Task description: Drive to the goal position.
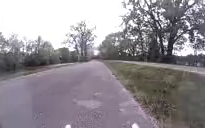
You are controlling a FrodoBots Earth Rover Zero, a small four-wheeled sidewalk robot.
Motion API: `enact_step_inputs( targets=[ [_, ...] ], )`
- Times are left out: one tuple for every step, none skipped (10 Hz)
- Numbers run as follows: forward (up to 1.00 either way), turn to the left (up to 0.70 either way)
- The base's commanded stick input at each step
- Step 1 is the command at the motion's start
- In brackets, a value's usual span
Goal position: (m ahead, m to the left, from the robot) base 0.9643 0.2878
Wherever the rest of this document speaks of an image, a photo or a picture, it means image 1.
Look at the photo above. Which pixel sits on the bare tall tree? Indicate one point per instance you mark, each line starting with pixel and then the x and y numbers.
pixel 80 38

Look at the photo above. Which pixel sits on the grey asphalt path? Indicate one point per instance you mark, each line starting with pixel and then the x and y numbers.
pixel 80 90

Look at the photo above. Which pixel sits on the row of tall trees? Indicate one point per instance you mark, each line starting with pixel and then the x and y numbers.
pixel 163 33

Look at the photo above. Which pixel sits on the grass strip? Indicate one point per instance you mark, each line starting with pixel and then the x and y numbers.
pixel 166 90

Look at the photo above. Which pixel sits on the robot's own part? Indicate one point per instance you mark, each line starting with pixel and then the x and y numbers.
pixel 135 125
pixel 67 126

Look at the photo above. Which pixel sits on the row of bushes and trees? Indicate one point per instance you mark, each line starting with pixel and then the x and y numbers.
pixel 26 55

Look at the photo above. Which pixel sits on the grey side road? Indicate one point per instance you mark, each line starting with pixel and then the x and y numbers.
pixel 183 67

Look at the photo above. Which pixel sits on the grass verge with dirt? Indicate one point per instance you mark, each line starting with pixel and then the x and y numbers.
pixel 16 72

